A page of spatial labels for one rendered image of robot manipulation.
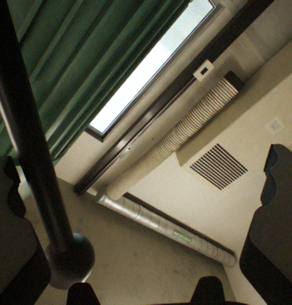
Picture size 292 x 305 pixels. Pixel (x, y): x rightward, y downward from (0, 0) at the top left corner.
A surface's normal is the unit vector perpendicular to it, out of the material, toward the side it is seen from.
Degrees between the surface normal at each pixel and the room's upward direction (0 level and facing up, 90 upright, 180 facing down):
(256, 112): 90
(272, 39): 90
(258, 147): 90
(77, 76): 90
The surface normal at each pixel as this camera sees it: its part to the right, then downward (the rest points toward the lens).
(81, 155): 0.10, 0.58
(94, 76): 0.58, 0.77
